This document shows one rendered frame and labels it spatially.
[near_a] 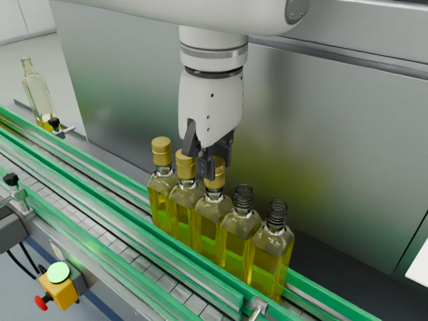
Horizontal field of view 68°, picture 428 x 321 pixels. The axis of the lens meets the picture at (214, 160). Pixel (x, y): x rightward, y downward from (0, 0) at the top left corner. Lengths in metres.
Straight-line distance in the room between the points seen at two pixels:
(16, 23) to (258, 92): 6.31
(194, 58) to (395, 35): 0.24
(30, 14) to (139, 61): 6.08
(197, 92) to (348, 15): 0.22
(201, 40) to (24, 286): 0.99
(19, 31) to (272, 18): 6.52
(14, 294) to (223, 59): 0.99
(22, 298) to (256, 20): 1.05
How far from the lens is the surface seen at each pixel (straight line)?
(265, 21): 0.30
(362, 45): 0.48
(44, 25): 6.95
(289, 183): 0.61
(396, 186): 0.54
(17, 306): 1.16
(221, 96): 0.41
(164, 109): 0.77
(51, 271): 0.83
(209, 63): 0.38
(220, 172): 0.50
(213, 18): 0.27
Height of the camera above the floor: 1.64
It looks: 37 degrees down
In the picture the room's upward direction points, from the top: straight up
